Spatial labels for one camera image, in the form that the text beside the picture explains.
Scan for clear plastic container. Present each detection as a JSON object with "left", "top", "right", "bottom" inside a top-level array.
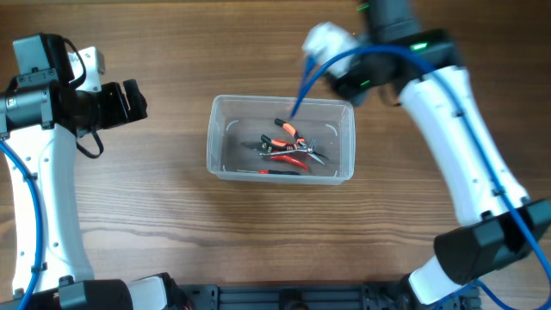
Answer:
[{"left": 207, "top": 95, "right": 356, "bottom": 185}]

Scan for blue cable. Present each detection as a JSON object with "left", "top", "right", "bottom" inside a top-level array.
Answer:
[
  {"left": 0, "top": 139, "right": 46, "bottom": 310},
  {"left": 288, "top": 44, "right": 551, "bottom": 310}
]

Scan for orange black pliers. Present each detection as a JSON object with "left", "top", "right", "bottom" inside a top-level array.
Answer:
[{"left": 261, "top": 118, "right": 325, "bottom": 164}]

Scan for black red screwdriver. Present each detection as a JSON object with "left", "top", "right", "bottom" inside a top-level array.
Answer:
[{"left": 236, "top": 170, "right": 301, "bottom": 176}]

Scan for left blue cable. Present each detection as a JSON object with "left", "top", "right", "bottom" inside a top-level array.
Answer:
[{"left": 0, "top": 139, "right": 46, "bottom": 310}]

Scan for right blue cable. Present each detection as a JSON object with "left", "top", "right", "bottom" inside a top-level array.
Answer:
[{"left": 288, "top": 44, "right": 551, "bottom": 310}]

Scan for silver L-shaped wrench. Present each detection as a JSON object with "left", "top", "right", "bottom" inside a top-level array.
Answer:
[{"left": 262, "top": 139, "right": 319, "bottom": 159}]

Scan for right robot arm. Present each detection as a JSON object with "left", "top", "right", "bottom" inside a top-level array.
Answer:
[{"left": 302, "top": 1, "right": 550, "bottom": 309}]

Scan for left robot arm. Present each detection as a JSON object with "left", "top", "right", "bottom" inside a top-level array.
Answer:
[{"left": 1, "top": 33, "right": 186, "bottom": 310}]

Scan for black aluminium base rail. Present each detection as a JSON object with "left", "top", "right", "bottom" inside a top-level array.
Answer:
[{"left": 171, "top": 280, "right": 481, "bottom": 310}]

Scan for red handled snips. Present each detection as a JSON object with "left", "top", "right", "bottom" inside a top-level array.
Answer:
[{"left": 240, "top": 141, "right": 311, "bottom": 171}]

